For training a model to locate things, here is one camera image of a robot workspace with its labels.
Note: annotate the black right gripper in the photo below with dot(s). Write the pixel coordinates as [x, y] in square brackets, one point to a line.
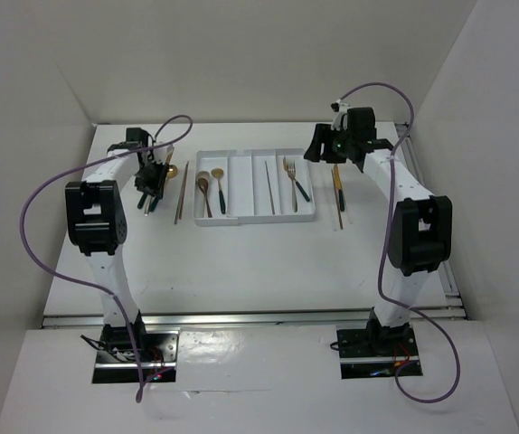
[324, 134]

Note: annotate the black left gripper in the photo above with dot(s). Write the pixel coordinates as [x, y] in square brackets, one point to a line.
[155, 187]

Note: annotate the gold spoon green handle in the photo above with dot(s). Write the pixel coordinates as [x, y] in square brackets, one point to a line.
[217, 174]
[171, 172]

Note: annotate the silver fork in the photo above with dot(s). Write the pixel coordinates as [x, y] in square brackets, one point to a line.
[293, 185]

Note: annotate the gold fork green handle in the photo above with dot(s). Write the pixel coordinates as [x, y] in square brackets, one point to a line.
[299, 186]
[142, 201]

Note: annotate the metal chopstick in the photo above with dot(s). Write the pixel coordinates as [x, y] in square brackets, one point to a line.
[271, 199]

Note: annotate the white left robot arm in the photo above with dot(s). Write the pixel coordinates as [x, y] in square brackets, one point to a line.
[97, 225]

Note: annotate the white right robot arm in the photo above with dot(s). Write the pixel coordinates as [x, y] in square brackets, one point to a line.
[419, 231]

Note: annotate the brown chopstick right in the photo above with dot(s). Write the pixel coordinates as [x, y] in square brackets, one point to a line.
[337, 202]

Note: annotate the brown chopstick pair left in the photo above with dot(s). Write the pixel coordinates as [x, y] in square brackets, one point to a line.
[180, 204]

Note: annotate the white cutlery tray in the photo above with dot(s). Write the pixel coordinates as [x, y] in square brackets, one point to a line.
[245, 187]

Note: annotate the gold knife left green handle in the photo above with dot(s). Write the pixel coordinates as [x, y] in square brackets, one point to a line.
[158, 187]

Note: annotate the gold knife green handle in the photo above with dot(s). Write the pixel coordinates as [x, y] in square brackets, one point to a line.
[339, 188]
[158, 187]

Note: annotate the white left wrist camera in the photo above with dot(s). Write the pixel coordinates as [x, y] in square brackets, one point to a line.
[162, 153]

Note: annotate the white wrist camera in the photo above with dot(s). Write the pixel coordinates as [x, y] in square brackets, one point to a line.
[340, 109]
[162, 153]

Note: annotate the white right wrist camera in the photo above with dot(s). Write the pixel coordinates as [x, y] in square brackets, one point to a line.
[340, 109]

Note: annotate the aluminium rail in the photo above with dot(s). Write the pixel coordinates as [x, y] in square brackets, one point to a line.
[249, 319]

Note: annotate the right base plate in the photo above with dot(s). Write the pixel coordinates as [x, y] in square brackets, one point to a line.
[359, 360]

